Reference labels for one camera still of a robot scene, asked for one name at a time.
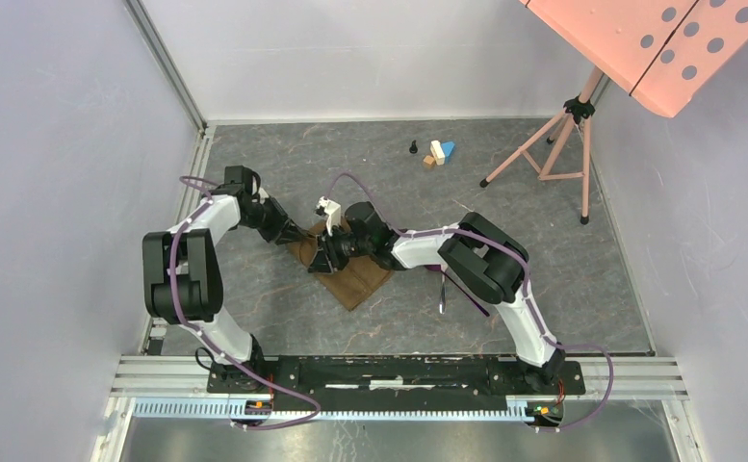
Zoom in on purple spoon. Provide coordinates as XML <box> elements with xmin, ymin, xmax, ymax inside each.
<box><xmin>425</xmin><ymin>265</ymin><xmax>491</xmax><ymax>318</ymax></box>

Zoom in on blue wooden triangle block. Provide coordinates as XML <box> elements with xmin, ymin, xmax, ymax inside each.
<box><xmin>441</xmin><ymin>141</ymin><xmax>455</xmax><ymax>162</ymax></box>

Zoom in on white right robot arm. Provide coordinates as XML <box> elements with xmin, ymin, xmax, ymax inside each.
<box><xmin>308</xmin><ymin>198</ymin><xmax>565</xmax><ymax>393</ymax></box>

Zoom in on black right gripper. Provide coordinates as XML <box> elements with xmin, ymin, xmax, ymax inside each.
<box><xmin>308</xmin><ymin>223</ymin><xmax>374</xmax><ymax>275</ymax></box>

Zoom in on cream toy brick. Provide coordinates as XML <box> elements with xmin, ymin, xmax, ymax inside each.
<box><xmin>430</xmin><ymin>140</ymin><xmax>446</xmax><ymax>166</ymax></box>

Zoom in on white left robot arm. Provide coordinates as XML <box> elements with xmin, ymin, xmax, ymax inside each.
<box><xmin>142</xmin><ymin>166</ymin><xmax>309</xmax><ymax>393</ymax></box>

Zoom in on pink tripod stand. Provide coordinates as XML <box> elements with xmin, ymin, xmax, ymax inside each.
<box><xmin>479</xmin><ymin>66</ymin><xmax>605</xmax><ymax>225</ymax></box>

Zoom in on pink perforated stand board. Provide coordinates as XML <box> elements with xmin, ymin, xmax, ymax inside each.
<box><xmin>524</xmin><ymin>0</ymin><xmax>748</xmax><ymax>118</ymax></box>

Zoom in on brown cloth napkin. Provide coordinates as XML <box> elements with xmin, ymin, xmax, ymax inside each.
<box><xmin>286</xmin><ymin>220</ymin><xmax>394</xmax><ymax>311</ymax></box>

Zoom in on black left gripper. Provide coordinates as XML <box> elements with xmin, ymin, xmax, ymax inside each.
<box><xmin>238</xmin><ymin>196</ymin><xmax>307</xmax><ymax>246</ymax></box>

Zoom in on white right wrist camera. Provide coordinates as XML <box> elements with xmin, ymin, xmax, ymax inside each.
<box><xmin>315</xmin><ymin>196</ymin><xmax>342</xmax><ymax>236</ymax></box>

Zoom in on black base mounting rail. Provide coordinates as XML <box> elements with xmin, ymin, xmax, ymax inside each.
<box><xmin>206</xmin><ymin>354</ymin><xmax>587</xmax><ymax>413</ymax></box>

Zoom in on silver fork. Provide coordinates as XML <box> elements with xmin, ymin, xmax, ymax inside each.
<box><xmin>438</xmin><ymin>273</ymin><xmax>447</xmax><ymax>315</ymax></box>

